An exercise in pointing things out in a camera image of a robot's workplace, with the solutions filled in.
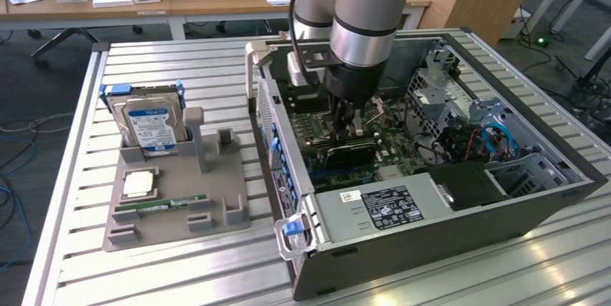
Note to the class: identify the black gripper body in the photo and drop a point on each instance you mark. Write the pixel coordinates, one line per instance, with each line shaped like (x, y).
(352, 81)

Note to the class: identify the graphics card with metal bracket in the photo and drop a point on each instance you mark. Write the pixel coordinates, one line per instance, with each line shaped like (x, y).
(348, 159)

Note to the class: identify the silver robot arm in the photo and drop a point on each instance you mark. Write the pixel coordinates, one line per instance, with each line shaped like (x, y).
(367, 16)

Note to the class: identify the CPU socket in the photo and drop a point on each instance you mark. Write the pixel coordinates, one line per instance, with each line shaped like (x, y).
(327, 123)

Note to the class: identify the metal socket cover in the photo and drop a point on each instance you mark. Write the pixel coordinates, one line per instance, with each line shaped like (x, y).
(378, 106)

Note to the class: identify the green RAM stick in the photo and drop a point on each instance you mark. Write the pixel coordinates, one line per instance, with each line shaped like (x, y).
(319, 144)
(162, 204)

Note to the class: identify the green motherboard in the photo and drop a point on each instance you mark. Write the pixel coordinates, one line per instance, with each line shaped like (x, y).
(396, 157)

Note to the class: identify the silver disk bay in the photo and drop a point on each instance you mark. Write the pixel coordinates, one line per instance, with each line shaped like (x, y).
(430, 98)
(524, 177)

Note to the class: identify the silver chipset heat sink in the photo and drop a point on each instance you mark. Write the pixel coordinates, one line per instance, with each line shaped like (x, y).
(390, 173)

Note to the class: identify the grey power supply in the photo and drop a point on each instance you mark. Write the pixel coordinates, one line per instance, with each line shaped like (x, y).
(343, 220)

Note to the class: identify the black plastic shroud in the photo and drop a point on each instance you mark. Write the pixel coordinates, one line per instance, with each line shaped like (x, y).
(470, 186)

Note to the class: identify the blue case latch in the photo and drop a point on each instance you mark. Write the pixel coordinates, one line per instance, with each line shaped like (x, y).
(292, 230)

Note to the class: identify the grey parts rack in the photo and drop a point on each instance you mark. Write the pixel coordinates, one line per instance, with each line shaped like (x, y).
(191, 184)

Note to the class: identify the white box with red button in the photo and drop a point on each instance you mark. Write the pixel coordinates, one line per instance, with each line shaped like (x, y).
(515, 30)

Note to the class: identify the grey open PC case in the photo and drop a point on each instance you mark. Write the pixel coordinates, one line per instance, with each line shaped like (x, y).
(430, 249)

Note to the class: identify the hard disk with blue caddy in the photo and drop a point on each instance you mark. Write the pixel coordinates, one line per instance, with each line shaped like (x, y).
(148, 131)

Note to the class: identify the black device with green light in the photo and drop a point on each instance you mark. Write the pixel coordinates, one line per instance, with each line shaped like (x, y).
(541, 42)

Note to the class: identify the silver CPU chip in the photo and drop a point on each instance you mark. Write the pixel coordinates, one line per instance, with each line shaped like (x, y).
(138, 184)

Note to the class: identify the white table leg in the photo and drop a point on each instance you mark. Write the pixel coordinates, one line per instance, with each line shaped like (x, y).
(597, 48)

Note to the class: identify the black chair base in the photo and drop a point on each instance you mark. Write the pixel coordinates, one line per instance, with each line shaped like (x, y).
(52, 43)

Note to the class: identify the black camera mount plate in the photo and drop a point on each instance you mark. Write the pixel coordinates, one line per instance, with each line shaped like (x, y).
(310, 59)

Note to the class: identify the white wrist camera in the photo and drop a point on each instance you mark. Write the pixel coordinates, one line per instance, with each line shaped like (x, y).
(298, 70)

